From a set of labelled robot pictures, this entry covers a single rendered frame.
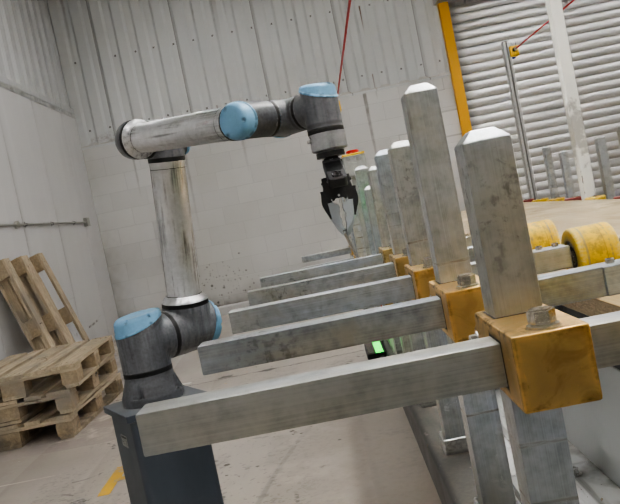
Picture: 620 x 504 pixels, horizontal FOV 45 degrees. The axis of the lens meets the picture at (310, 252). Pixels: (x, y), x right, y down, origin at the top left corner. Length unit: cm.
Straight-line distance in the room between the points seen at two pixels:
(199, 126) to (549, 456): 151
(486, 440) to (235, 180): 881
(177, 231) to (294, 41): 756
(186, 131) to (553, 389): 160
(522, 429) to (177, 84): 933
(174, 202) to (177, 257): 17
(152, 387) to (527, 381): 189
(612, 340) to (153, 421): 31
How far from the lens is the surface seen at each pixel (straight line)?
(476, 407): 83
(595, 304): 98
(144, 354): 231
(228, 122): 184
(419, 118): 80
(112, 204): 980
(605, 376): 108
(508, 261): 55
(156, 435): 53
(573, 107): 330
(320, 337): 76
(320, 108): 183
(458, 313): 73
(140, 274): 975
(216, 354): 77
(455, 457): 109
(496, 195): 55
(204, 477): 238
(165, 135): 208
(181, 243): 237
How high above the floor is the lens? 107
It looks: 3 degrees down
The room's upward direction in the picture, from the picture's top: 11 degrees counter-clockwise
